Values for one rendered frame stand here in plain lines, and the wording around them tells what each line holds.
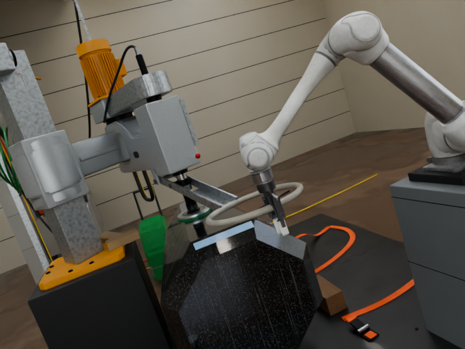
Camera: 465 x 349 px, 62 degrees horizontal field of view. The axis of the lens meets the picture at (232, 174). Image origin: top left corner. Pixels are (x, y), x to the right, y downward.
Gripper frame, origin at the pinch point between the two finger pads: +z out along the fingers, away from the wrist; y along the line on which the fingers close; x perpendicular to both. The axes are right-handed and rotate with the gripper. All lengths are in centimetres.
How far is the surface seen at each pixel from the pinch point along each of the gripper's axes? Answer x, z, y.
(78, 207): 78, -35, 103
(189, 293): 42, 20, 33
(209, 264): 28.8, 10.6, 30.3
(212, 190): 6, -17, 65
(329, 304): -34, 71, 54
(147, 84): 19, -85, 67
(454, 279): -59, 48, -20
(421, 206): -59, 15, -14
